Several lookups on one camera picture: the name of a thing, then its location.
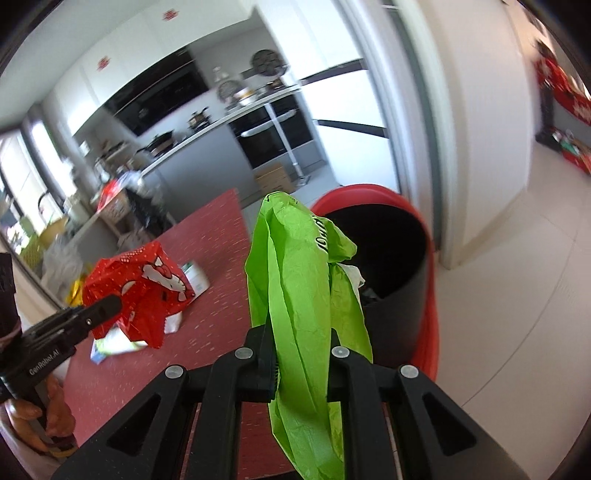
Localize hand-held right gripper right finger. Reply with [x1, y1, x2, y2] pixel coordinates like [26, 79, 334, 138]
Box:
[325, 345, 532, 480]

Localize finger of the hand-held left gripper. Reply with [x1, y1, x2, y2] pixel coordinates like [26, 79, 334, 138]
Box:
[21, 295, 124, 352]

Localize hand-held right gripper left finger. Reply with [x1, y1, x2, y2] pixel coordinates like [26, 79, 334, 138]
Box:
[48, 320, 280, 480]

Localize red printed snack bag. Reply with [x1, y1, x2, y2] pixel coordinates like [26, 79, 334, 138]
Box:
[82, 242, 197, 348]

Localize green plastic bag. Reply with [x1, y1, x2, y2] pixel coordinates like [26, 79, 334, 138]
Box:
[245, 191, 374, 480]

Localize black trash bin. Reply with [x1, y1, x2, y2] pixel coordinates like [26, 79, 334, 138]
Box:
[318, 204, 428, 370]

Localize person's left forearm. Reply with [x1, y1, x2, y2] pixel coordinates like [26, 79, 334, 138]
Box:
[0, 251, 21, 344]

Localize person's left hand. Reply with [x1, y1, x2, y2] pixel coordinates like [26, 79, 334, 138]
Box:
[4, 376, 77, 457]

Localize gold foil bag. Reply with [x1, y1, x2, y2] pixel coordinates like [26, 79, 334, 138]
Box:
[67, 274, 88, 305]

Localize blue white plastic packet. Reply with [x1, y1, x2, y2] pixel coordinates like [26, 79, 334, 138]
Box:
[90, 314, 184, 365]

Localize yellow basin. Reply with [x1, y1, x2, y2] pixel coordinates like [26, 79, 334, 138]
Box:
[39, 217, 70, 241]

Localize red plastic stool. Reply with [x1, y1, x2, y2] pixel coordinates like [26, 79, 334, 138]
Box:
[309, 183, 439, 381]

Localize white green wrapper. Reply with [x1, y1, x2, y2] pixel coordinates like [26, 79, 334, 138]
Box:
[180, 261, 211, 296]

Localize white dotted storage basket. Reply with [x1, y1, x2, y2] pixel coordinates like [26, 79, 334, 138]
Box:
[95, 180, 130, 222]

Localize black plastic bag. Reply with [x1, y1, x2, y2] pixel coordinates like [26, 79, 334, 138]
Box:
[124, 185, 174, 232]

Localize kitchen faucet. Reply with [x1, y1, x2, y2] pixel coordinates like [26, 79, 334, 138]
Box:
[37, 191, 65, 217]

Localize black wok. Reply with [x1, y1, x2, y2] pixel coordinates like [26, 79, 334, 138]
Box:
[145, 131, 176, 153]

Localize white mop pole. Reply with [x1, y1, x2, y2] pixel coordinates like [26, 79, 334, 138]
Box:
[265, 102, 308, 185]

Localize black range hood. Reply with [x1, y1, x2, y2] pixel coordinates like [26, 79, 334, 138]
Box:
[104, 48, 208, 137]

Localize black built-in oven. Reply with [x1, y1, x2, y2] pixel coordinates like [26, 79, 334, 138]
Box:
[228, 104, 317, 169]

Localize white refrigerator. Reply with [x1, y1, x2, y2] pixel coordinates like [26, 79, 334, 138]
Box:
[259, 0, 399, 195]

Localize white upper cabinets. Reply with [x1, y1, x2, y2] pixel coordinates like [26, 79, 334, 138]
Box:
[51, 0, 269, 134]

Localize round dark baking tray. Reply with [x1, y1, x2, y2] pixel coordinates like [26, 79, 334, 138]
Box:
[252, 49, 288, 77]

